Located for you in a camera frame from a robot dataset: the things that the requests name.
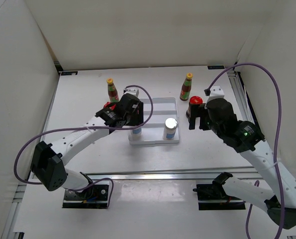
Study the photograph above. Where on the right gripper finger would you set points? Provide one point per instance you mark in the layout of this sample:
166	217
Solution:
196	111
204	120

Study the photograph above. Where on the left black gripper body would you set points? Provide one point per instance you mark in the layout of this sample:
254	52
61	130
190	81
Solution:
130	119

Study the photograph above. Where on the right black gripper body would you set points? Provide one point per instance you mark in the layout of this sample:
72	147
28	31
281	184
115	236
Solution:
215	127

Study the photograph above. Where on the red-lidded sauce jar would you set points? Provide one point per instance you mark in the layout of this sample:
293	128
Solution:
194	100
110	105

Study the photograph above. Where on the silver-lidded white shaker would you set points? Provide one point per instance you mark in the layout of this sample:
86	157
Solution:
135	134
170	128

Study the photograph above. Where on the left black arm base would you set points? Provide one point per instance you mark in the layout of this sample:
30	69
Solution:
96	197

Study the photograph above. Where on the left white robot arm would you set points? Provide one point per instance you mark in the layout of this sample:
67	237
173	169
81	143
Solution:
49	159

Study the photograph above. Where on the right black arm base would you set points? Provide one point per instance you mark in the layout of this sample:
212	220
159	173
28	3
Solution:
210	200

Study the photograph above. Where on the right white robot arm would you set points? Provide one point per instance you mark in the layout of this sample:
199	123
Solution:
279	202

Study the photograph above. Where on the right yellow-capped sauce bottle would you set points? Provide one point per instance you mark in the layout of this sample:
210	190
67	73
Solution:
186	87

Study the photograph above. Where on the yellow-capped sauce bottle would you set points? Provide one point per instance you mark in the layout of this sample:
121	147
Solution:
112	91
186	87

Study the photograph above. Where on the left yellow-capped sauce bottle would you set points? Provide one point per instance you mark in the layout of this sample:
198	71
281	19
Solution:
112	91

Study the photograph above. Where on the white divided organizer tray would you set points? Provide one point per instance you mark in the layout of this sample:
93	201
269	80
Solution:
152	131

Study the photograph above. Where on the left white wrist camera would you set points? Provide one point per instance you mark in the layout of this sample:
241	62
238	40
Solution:
132	91

